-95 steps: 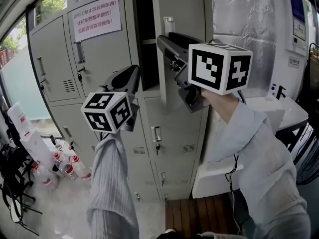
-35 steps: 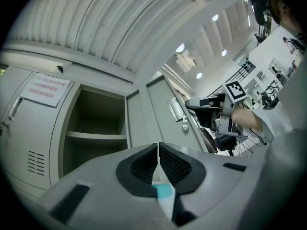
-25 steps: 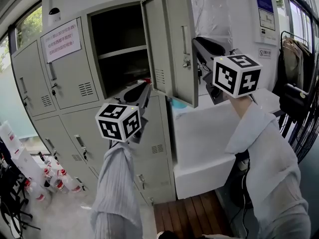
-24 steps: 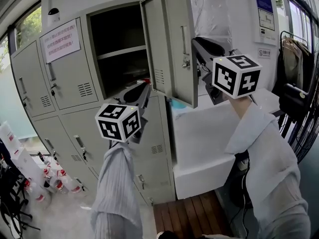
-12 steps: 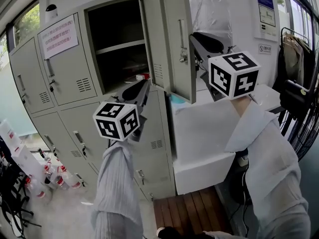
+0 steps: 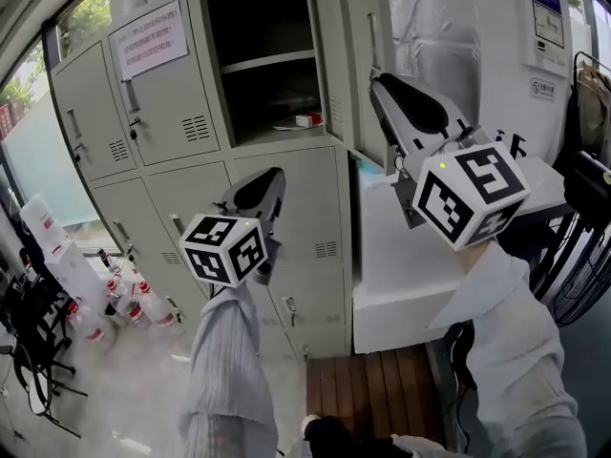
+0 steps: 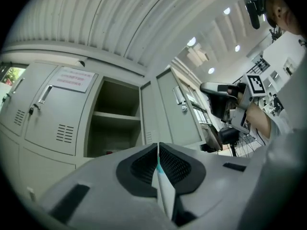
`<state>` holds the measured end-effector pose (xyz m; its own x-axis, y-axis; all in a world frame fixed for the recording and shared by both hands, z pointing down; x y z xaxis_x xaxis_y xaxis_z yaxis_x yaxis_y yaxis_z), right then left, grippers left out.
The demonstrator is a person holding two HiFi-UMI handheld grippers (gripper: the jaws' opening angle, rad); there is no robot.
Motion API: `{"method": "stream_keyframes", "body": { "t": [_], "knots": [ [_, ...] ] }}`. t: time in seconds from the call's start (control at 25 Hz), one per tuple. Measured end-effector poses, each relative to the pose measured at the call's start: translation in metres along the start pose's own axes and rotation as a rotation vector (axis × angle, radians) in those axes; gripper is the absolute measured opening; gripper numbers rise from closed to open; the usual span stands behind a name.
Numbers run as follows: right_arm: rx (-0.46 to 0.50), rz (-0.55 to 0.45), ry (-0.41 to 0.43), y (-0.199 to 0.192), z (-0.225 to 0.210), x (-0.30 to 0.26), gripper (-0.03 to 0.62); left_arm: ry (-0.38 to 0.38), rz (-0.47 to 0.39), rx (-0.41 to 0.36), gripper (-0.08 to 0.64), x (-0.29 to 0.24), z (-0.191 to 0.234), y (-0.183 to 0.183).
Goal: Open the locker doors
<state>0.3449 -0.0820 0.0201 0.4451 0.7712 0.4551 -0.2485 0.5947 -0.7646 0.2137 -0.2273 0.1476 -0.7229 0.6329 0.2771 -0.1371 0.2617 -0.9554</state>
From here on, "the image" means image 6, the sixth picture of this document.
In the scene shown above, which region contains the person's own body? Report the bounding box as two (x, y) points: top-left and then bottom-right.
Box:
(303, 415), (448, 458)

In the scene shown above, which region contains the clear water jug red cap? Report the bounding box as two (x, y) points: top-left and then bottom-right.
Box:
(107, 277), (149, 328)
(137, 281), (179, 328)
(66, 298), (116, 347)

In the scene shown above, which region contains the white stepped block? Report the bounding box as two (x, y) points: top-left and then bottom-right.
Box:
(351, 153), (574, 355)

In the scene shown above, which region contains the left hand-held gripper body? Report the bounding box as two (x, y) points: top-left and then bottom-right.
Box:
(179, 202), (283, 289)

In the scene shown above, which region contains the white paper notice red text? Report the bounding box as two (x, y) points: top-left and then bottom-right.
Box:
(108, 0), (190, 81)

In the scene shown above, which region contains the black pedestal fan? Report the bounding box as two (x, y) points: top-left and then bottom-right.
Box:
(543, 50), (611, 328)

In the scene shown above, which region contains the clear dispenser water bottle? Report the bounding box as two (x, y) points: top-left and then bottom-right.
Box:
(18, 196), (71, 257)

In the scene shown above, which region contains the wooden slat platform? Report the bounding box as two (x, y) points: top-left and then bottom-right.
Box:
(305, 343), (448, 448)

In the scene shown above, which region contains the black high-back office chair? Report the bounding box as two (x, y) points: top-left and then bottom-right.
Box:
(7, 217), (53, 281)

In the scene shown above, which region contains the black framed glass window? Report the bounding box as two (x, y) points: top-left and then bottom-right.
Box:
(0, 0), (120, 252)

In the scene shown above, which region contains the black metal frame rack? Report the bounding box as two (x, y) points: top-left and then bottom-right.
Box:
(495, 193), (591, 304)

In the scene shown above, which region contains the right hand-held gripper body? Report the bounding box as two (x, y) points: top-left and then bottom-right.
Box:
(393, 126), (532, 252)

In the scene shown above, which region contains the person's right forearm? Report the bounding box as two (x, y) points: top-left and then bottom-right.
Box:
(427, 236), (588, 458)

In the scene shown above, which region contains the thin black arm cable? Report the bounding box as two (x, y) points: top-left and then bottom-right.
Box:
(442, 322), (480, 452)

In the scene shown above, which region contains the silver foil sheet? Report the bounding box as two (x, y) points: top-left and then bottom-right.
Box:
(384, 0), (483, 128)

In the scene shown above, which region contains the grey metal locker cabinet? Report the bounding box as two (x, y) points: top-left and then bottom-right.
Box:
(47, 0), (398, 366)

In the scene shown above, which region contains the black frame chair pale seat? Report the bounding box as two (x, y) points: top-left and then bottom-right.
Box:
(11, 345), (90, 438)

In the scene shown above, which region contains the person's left forearm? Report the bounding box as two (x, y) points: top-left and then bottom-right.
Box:
(179, 281), (281, 458)

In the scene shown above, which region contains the small white wall sign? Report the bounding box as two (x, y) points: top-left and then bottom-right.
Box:
(529, 77), (558, 103)

